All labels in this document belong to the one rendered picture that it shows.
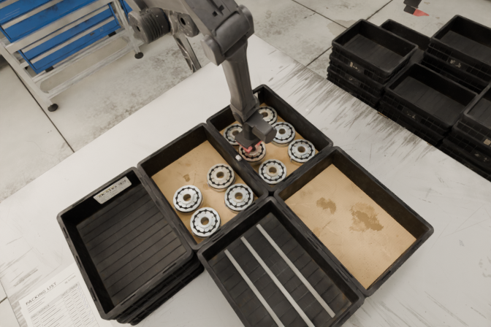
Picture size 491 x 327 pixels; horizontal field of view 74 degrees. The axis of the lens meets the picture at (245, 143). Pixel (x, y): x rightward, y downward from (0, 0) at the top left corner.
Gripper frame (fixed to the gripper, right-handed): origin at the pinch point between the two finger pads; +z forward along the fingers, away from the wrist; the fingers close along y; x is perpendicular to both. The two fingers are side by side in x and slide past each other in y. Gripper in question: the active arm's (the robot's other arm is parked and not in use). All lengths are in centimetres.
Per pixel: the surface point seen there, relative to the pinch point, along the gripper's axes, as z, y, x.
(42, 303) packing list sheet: 21, -88, 17
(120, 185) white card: 1.4, -43.5, 23.0
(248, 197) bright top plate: 3.2, -13.9, -12.4
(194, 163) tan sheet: 6.8, -17.8, 14.0
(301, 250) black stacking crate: 6.0, -14.2, -36.8
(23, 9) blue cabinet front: 17, -21, 189
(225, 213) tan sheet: 6.4, -23.0, -9.7
